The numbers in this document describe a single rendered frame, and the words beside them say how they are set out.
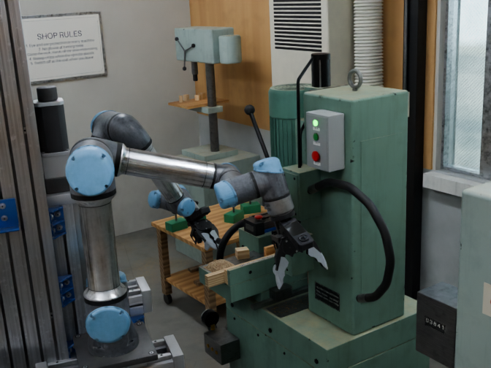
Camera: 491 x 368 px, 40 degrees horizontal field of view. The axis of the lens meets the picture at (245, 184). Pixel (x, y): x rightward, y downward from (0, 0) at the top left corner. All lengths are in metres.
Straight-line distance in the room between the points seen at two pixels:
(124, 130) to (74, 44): 2.57
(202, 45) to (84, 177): 2.83
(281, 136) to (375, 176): 0.39
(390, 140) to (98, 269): 0.89
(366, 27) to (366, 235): 1.82
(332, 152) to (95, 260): 0.70
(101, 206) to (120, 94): 3.46
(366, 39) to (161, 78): 2.14
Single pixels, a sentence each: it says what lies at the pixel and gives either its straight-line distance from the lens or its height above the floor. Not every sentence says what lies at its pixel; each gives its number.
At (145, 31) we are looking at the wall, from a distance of 5.23.
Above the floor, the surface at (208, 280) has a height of 0.93.
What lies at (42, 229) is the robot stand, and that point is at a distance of 2.08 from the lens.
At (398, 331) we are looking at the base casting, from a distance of 2.23.
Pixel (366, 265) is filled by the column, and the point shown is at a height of 1.02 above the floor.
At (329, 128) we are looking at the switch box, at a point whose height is 1.45.
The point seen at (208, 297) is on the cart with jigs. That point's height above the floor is 0.23.
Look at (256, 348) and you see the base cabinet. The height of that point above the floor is 0.63.
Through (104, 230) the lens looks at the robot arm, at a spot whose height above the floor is 1.24.
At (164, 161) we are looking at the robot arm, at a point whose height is 1.38.
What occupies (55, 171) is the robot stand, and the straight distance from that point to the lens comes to 2.12.
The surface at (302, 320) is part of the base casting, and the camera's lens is 2.20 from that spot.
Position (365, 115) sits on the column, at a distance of 1.90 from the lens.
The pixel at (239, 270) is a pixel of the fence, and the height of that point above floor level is 0.95.
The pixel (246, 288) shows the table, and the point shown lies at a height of 0.87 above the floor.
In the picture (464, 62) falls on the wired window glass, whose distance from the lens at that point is 3.53.
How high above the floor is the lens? 1.83
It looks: 16 degrees down
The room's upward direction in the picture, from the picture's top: 3 degrees counter-clockwise
